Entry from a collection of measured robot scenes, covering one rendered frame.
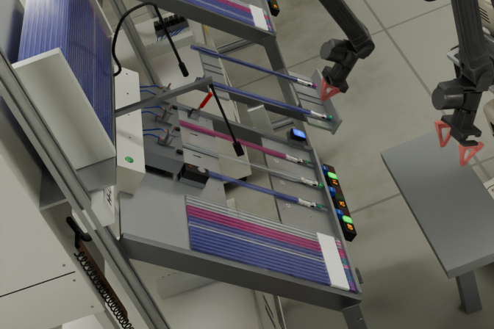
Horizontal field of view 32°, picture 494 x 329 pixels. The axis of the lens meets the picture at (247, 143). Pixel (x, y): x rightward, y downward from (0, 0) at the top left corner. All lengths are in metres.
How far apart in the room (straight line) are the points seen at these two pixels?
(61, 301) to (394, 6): 3.05
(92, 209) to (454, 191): 1.27
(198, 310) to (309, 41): 2.37
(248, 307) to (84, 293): 0.60
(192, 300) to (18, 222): 0.83
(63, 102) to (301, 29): 3.01
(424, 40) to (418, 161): 1.65
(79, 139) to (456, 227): 1.23
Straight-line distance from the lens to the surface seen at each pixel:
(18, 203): 2.08
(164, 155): 2.40
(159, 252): 2.19
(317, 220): 2.63
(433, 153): 2.97
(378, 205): 3.69
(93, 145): 2.10
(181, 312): 2.75
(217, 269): 2.25
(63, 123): 2.06
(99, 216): 2.05
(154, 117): 2.53
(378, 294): 3.38
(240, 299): 2.70
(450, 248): 2.67
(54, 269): 2.23
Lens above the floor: 2.60
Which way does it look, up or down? 38 degrees down
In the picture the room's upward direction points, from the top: 23 degrees counter-clockwise
